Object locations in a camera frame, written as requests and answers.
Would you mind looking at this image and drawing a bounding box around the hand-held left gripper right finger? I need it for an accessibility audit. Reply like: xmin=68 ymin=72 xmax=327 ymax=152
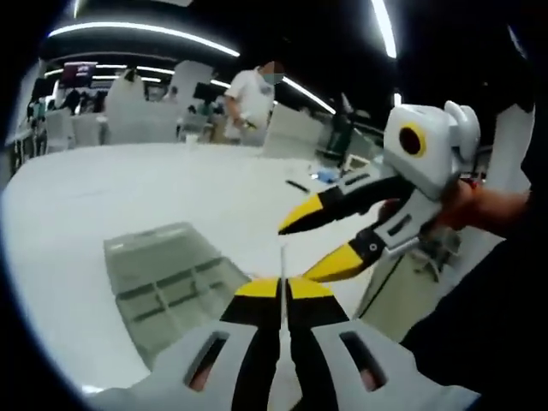
xmin=285 ymin=277 xmax=481 ymax=411

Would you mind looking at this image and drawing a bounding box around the person's right hand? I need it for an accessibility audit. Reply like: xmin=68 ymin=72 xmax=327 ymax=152
xmin=439 ymin=180 xmax=481 ymax=233

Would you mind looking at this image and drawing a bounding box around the curved ceiling light strip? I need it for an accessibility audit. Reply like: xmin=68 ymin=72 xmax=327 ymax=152
xmin=47 ymin=21 xmax=241 ymax=58
xmin=370 ymin=0 xmax=399 ymax=59

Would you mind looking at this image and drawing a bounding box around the large white cover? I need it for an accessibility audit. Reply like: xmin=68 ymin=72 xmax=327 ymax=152
xmin=104 ymin=70 xmax=179 ymax=145

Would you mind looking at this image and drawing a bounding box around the person's dark clothing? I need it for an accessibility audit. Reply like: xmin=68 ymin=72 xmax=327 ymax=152
xmin=402 ymin=98 xmax=548 ymax=411

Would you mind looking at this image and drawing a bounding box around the small white frame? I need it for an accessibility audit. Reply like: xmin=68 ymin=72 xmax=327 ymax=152
xmin=344 ymin=154 xmax=370 ymax=173

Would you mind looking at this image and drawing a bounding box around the clear plastic guide fixture box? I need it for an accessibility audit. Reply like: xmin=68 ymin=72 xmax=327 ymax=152
xmin=103 ymin=221 xmax=254 ymax=370

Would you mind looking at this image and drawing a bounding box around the red wall screen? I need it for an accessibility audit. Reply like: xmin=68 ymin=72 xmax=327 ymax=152
xmin=63 ymin=63 xmax=97 ymax=85

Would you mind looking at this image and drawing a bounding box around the straight ceiling light strip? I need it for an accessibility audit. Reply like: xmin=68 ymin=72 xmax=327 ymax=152
xmin=280 ymin=74 xmax=337 ymax=115

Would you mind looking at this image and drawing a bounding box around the black floor stand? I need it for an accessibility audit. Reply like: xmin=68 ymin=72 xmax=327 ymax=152
xmin=329 ymin=92 xmax=357 ymax=164

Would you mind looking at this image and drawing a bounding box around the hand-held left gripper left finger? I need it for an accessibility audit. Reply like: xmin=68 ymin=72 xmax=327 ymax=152
xmin=83 ymin=277 xmax=283 ymax=411

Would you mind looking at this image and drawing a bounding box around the white mesh office chair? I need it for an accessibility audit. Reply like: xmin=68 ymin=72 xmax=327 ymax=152
xmin=45 ymin=109 xmax=76 ymax=153
xmin=70 ymin=115 xmax=109 ymax=147

